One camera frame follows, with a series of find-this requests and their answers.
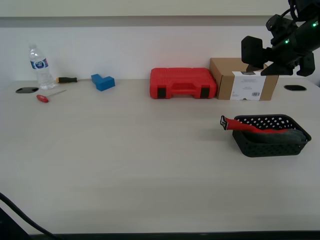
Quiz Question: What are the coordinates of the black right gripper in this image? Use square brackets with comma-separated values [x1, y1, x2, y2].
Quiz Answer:
[240, 21, 320, 77]

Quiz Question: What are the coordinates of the red and black work glove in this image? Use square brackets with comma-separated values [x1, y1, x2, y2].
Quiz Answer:
[219, 114, 307, 146]

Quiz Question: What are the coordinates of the black perforated plastic basket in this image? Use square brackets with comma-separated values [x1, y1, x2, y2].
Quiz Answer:
[231, 114, 313, 158]

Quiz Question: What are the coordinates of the cardboard box with white label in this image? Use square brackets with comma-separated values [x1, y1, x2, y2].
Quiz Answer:
[209, 57, 280, 102]

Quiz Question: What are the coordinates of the red plastic tool case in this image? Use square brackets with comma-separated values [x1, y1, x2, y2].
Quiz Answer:
[149, 67, 218, 100]

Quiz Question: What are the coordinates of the blue plastic block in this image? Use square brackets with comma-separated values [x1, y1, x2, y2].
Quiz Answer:
[90, 73, 116, 92]

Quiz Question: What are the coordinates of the clear plastic water bottle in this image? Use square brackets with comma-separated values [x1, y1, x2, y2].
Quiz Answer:
[28, 44, 57, 90]

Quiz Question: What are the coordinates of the black table cable grommet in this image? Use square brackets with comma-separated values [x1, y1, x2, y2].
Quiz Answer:
[15, 86, 40, 94]
[283, 84, 307, 91]

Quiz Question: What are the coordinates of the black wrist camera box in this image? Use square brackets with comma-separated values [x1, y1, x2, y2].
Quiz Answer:
[265, 13, 294, 39]

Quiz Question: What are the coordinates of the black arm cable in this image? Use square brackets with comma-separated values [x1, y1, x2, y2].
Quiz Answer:
[281, 0, 301, 21]

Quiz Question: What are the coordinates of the orange black handled screwdriver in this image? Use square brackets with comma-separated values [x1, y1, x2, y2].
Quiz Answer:
[56, 76, 93, 84]

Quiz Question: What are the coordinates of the thick black cable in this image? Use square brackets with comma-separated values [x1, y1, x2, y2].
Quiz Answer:
[0, 192, 62, 240]

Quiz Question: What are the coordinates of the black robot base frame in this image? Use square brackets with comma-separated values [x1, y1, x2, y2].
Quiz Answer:
[0, 207, 33, 240]

